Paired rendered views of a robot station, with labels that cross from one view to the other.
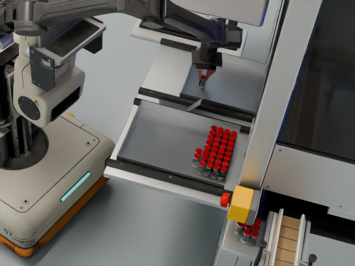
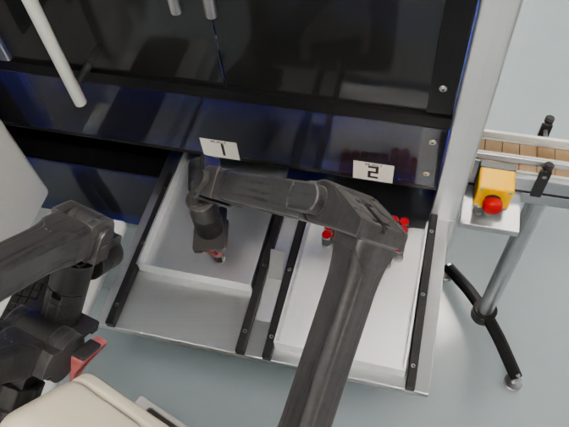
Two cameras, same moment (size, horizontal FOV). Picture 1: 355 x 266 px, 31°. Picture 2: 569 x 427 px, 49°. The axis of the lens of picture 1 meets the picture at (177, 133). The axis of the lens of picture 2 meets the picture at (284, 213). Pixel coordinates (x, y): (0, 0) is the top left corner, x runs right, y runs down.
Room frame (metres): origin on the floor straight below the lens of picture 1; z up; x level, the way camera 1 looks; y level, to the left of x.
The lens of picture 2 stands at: (1.38, 0.58, 2.07)
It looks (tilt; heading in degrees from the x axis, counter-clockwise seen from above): 57 degrees down; 282
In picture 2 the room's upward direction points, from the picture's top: 7 degrees counter-clockwise
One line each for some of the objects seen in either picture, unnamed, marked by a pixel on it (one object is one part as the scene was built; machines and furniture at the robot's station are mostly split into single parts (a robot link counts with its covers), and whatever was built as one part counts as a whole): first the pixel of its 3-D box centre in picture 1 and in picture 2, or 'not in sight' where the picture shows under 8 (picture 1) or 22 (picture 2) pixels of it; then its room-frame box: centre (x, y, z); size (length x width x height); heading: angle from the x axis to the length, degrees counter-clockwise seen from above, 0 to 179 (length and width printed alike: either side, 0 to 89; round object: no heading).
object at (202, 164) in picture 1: (207, 149); (361, 246); (1.37, -0.10, 0.90); 0.18 x 0.02 x 0.05; 172
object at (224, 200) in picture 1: (227, 200); (492, 203); (1.11, -0.17, 0.99); 0.04 x 0.04 x 0.04; 82
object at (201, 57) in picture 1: (207, 53); (208, 223); (1.68, -0.06, 1.04); 0.10 x 0.07 x 0.07; 96
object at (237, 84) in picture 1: (234, 84); (217, 213); (1.70, -0.17, 0.90); 0.34 x 0.26 x 0.04; 82
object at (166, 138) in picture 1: (180, 143); (354, 283); (1.38, -0.01, 0.90); 0.34 x 0.26 x 0.04; 82
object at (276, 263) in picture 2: (179, 102); (270, 285); (1.56, 0.01, 0.91); 0.14 x 0.03 x 0.06; 82
